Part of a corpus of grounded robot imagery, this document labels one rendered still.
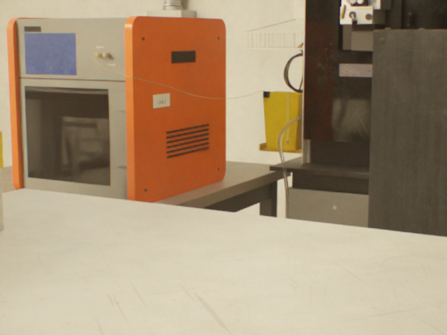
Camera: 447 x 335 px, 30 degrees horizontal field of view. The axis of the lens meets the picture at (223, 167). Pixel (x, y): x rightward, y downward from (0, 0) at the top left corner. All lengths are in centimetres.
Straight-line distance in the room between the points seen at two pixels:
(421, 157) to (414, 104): 8
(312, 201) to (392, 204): 100
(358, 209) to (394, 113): 98
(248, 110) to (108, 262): 294
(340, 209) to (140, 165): 61
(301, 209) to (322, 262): 152
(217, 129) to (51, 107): 44
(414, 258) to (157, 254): 23
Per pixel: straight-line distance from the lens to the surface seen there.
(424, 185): 120
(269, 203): 241
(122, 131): 185
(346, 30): 223
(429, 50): 118
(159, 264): 70
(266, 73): 358
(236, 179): 221
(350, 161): 227
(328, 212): 221
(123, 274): 68
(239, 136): 366
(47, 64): 197
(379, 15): 214
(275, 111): 233
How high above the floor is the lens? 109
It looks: 9 degrees down
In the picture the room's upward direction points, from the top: straight up
